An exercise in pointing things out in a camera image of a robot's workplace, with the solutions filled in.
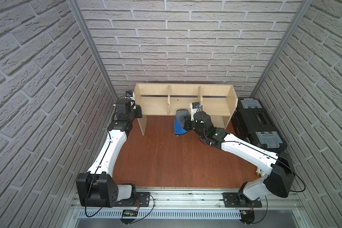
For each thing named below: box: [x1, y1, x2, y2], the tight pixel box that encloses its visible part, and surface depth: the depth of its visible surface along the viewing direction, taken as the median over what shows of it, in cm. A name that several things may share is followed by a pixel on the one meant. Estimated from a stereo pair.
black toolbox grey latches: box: [231, 97, 288, 154], surface depth 87 cm
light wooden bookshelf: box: [134, 83, 239, 136], surface depth 85 cm
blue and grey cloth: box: [173, 109, 191, 135], surface depth 76 cm
